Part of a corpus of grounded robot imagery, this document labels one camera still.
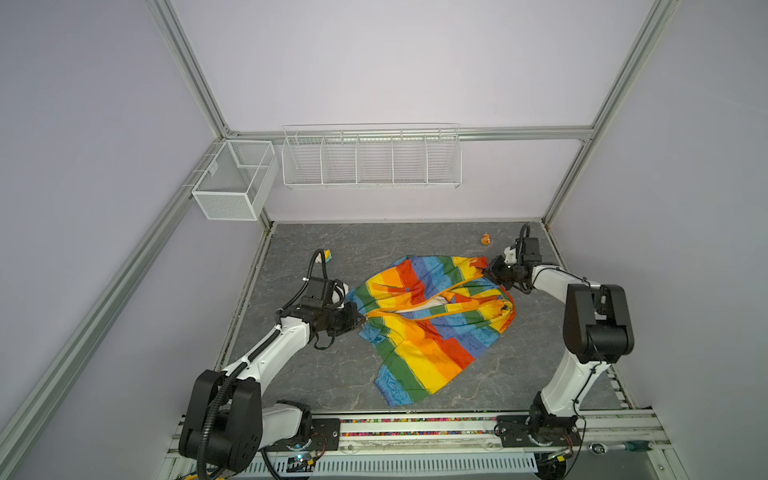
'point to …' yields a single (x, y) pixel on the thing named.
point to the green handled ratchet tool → (599, 448)
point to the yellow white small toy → (327, 255)
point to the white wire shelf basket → (362, 156)
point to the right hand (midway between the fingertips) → (483, 271)
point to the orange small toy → (485, 239)
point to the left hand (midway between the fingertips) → (365, 322)
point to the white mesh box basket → (240, 180)
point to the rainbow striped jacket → (431, 316)
